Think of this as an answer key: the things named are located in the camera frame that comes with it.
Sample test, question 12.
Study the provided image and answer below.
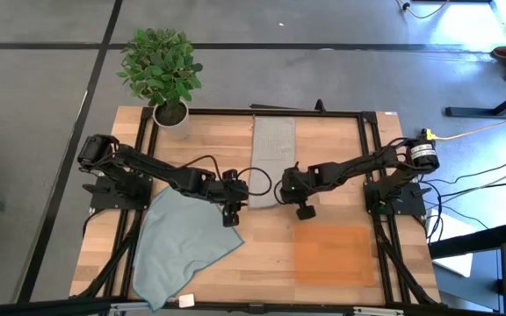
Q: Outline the black aluminium table frame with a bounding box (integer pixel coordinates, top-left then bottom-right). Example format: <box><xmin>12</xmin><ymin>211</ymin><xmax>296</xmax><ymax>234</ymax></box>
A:
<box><xmin>69</xmin><ymin>106</ymin><xmax>442</xmax><ymax>308</ymax></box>

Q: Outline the grey waffle weave towel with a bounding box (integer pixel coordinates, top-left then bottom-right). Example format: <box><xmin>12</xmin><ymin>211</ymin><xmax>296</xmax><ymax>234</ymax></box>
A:
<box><xmin>247</xmin><ymin>115</ymin><xmax>297</xmax><ymax>211</ymax></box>

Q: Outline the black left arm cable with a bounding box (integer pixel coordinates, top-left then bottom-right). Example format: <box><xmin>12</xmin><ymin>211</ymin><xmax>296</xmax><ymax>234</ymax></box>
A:
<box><xmin>177</xmin><ymin>153</ymin><xmax>274</xmax><ymax>198</ymax></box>

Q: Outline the green leafy plant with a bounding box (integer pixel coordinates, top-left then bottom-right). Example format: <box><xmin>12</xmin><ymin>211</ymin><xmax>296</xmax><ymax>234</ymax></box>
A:
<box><xmin>115</xmin><ymin>27</ymin><xmax>205</xmax><ymax>109</ymax></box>

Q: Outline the yellow floor cable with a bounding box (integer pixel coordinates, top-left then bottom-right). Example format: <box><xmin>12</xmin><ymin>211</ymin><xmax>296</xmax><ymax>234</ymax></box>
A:
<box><xmin>423</xmin><ymin>108</ymin><xmax>506</xmax><ymax>142</ymax></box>

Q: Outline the white plant pot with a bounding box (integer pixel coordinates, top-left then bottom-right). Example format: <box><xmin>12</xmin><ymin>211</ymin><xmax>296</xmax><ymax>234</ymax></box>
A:
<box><xmin>151</xmin><ymin>98</ymin><xmax>192</xmax><ymax>142</ymax></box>

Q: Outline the translucent orange plastic basket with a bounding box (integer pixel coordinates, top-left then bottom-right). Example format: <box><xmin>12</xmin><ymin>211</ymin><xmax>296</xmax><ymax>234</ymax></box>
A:
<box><xmin>292</xmin><ymin>224</ymin><xmax>377</xmax><ymax>289</ymax></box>

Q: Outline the black desk bar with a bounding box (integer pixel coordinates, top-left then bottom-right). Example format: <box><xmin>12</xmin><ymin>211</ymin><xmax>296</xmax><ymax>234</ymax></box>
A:
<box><xmin>427</xmin><ymin>221</ymin><xmax>506</xmax><ymax>260</ymax></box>

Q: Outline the black desk leg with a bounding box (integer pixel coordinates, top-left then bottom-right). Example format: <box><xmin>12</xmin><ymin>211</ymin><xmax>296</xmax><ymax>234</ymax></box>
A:
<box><xmin>444</xmin><ymin>82</ymin><xmax>506</xmax><ymax>119</ymax></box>

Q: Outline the yellow cable with black plug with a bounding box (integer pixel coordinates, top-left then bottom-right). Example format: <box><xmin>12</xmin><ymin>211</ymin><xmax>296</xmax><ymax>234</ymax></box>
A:
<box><xmin>394</xmin><ymin>0</ymin><xmax>451</xmax><ymax>20</ymax></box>

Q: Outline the teal microfiber towel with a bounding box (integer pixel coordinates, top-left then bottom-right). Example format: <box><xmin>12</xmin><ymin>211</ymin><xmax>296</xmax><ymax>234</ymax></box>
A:
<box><xmin>131</xmin><ymin>185</ymin><xmax>246</xmax><ymax>312</ymax></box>

